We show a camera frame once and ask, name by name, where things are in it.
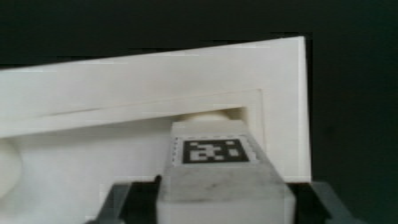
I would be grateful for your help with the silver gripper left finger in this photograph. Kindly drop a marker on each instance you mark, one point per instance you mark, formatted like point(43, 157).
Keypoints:
point(130, 203)

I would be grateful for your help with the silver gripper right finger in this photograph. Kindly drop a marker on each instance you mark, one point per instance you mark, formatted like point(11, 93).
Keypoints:
point(320, 208)

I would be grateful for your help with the white table leg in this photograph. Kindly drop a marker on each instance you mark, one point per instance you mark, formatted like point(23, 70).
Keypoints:
point(221, 188)

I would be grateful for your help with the white square table top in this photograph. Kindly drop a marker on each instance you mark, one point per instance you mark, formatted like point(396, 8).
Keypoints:
point(96, 148)

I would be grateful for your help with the white L-shaped obstacle frame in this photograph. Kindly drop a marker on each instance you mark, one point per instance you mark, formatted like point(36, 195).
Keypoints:
point(119, 89)

